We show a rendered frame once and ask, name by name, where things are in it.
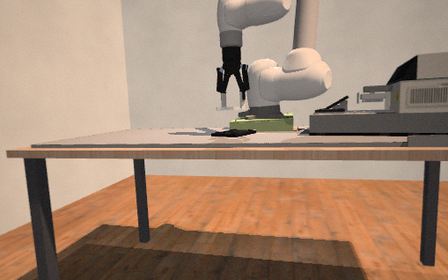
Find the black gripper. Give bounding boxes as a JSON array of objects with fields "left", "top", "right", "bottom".
[{"left": 217, "top": 46, "right": 250, "bottom": 109}]

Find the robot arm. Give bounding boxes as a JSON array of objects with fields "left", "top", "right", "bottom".
[{"left": 217, "top": 0, "right": 332, "bottom": 120}]

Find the black rectangular frame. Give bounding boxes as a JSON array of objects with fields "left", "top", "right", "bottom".
[{"left": 211, "top": 129, "right": 256, "bottom": 137}]

